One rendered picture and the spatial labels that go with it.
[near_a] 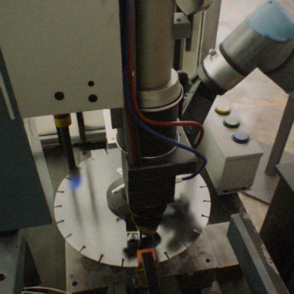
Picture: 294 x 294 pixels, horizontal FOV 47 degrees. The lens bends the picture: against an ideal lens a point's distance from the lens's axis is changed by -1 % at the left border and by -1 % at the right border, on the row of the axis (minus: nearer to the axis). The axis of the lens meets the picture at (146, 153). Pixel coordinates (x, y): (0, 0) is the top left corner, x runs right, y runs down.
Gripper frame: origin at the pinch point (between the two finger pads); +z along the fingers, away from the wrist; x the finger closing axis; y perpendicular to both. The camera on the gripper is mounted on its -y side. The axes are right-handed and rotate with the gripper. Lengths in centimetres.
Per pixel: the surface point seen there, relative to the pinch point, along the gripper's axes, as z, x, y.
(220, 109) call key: -0.6, -23.1, 33.6
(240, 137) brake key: -3.9, -26.8, 20.3
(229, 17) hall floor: 54, -114, 370
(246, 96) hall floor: 49, -113, 189
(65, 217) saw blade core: 15.7, 6.9, -15.3
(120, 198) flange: 8.5, -0.8, -9.9
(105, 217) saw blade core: 10.8, 0.5, -14.4
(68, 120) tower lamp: 17.8, 14.1, 12.5
